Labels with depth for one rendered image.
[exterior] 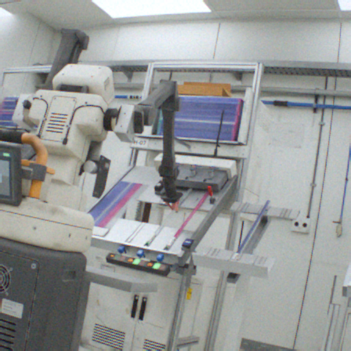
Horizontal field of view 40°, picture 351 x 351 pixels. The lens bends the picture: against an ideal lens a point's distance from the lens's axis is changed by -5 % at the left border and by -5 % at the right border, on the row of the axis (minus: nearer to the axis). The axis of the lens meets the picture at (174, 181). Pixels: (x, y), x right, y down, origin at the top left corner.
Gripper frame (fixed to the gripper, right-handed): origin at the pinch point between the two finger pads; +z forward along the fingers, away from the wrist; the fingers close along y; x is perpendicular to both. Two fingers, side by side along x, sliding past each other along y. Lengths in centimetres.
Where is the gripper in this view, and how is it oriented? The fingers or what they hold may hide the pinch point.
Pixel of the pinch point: (175, 208)
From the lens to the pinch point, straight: 266.1
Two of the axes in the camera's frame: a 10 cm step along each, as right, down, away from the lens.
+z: 1.8, 8.3, 5.3
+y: -8.7, -1.1, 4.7
